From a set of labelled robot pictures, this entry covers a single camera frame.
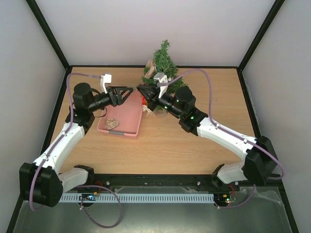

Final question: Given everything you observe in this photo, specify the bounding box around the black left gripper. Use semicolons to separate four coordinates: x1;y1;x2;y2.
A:
88;86;133;113

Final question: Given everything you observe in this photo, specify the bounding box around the red ribbon bow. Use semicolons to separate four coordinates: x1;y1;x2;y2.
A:
140;84;146;105

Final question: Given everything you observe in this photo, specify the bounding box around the beige fabric bow ornament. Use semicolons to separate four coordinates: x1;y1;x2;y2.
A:
144;60;156;79

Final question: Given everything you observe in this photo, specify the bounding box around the pink perforated plastic basket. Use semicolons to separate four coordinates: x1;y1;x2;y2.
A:
97;91;143;139

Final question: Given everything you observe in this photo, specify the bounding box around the small green christmas tree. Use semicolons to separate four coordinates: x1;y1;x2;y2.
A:
137;39;188;115

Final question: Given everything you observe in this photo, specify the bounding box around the wooden heart ornament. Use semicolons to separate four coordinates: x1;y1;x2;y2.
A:
105;117;120;131

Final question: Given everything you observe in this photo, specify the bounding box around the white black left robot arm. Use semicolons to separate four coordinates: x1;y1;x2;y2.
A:
19;83;134;211

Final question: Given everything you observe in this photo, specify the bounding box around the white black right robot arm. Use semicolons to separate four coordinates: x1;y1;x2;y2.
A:
137;85;277;190

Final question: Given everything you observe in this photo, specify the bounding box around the wooden tree stump base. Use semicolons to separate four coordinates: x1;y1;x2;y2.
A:
155;110;169;118

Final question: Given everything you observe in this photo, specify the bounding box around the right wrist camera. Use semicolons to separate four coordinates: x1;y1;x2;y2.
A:
154;72;168;99

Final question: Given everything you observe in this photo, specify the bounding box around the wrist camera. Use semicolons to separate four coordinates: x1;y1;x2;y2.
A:
100;73;112;94
154;72;168;99

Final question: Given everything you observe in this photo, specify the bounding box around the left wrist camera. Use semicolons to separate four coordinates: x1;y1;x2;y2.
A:
100;73;112;94

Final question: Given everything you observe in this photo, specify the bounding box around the black enclosure frame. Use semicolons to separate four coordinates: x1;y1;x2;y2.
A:
4;0;301;233

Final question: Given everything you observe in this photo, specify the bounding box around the light blue slotted cable duct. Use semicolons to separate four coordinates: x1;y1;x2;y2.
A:
59;193;214;203

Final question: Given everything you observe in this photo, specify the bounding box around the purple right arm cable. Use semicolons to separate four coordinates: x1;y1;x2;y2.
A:
156;68;285;209

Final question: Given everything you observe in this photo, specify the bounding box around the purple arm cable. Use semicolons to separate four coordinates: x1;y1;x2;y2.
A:
156;68;285;209
28;72;122;228

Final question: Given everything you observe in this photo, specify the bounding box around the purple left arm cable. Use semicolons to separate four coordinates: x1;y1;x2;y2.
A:
28;72;122;228

